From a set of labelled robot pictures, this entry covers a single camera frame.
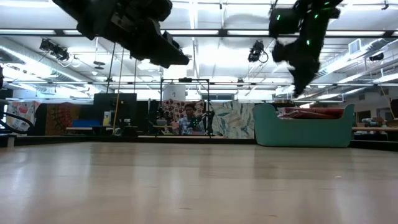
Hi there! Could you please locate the red orange patterned cloth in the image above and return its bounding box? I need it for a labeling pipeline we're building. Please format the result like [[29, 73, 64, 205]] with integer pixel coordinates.
[[44, 101, 82, 136]]

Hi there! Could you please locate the black overhead camera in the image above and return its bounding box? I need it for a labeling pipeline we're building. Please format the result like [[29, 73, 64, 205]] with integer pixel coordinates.
[[248, 39, 269, 64]]

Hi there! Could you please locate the floral patterned cloth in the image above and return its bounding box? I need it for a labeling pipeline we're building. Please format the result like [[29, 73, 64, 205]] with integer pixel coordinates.
[[5, 100, 42, 132]]

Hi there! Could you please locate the wooden background table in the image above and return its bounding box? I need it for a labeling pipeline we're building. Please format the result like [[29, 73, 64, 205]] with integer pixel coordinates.
[[354, 126, 398, 133]]

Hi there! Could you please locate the black metal stand frame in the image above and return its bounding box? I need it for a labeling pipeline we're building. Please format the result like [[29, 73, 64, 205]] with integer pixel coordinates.
[[159, 77, 211, 138]]

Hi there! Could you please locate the leaf patterned cloth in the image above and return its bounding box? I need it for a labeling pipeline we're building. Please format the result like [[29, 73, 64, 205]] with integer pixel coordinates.
[[207, 101, 256, 139]]

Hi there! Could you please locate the black ceiling light cluster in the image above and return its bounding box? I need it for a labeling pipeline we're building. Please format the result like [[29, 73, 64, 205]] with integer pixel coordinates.
[[39, 38, 71, 62]]

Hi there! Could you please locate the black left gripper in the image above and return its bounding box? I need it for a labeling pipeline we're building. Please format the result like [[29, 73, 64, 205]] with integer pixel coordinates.
[[90, 0, 190, 69]]

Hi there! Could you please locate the teal plastic basket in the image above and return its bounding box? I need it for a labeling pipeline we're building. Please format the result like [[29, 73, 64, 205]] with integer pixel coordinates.
[[252, 103, 355, 148]]

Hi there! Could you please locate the yellow hanging cord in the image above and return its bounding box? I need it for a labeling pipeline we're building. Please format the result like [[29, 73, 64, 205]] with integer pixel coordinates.
[[111, 46, 125, 133]]

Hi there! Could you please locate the black hanging cord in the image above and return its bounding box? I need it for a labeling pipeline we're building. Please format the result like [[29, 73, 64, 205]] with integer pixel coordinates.
[[132, 58, 138, 94], [106, 42, 116, 94]]

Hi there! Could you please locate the circle patterned cloth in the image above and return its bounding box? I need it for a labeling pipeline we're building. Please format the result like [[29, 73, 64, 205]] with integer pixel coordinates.
[[160, 98, 206, 136]]

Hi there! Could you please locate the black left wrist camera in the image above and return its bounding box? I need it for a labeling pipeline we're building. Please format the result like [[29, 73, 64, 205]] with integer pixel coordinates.
[[136, 0, 174, 23]]

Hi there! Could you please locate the black horizontal rail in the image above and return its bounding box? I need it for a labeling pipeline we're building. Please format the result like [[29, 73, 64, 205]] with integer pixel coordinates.
[[6, 80, 398, 86]]

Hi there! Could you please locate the black aluminium table frame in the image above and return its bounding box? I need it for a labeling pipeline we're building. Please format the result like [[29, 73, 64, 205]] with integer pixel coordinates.
[[0, 134, 398, 152]]

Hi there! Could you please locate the black curved hose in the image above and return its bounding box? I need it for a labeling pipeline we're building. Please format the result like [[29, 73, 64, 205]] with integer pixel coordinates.
[[0, 111, 34, 135]]

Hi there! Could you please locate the blue box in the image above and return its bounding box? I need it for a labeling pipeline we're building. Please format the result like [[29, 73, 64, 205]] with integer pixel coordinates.
[[71, 119, 102, 128]]

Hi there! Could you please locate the person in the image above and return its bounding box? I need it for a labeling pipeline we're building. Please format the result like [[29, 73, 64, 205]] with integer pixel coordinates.
[[177, 102, 206, 136]]

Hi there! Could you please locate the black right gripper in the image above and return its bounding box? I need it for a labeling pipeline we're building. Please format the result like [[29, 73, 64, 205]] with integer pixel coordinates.
[[272, 21, 326, 97]]

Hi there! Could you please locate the black cabinet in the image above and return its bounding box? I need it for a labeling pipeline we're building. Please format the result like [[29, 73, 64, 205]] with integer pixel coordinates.
[[93, 92, 138, 137]]

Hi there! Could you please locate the white cylindrical tank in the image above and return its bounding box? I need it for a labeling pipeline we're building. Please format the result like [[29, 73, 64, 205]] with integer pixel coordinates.
[[162, 83, 187, 101]]

